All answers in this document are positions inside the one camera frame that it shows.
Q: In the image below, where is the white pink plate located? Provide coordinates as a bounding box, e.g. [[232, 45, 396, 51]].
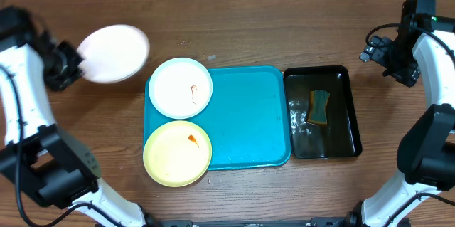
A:
[[77, 24, 150, 83]]

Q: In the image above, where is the green yellow sponge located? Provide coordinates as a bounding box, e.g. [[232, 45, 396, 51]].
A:
[[307, 90, 330, 125]]

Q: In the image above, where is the white plate blue rim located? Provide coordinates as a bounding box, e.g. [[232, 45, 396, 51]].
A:
[[148, 58, 213, 120]]

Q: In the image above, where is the yellow plate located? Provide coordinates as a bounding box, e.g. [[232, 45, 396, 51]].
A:
[[143, 120, 212, 188]]

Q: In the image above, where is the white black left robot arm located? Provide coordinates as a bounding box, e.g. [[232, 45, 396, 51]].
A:
[[1, 38, 154, 226]]

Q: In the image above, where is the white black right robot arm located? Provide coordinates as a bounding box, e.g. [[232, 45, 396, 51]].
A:
[[334, 14, 454, 227]]

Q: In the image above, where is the teal plastic tray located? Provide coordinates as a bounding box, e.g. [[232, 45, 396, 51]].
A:
[[142, 65, 293, 171]]

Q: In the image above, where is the black water basin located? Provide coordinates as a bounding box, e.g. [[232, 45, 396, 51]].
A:
[[284, 65, 363, 159]]

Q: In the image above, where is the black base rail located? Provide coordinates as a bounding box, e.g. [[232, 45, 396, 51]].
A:
[[158, 217, 348, 227]]

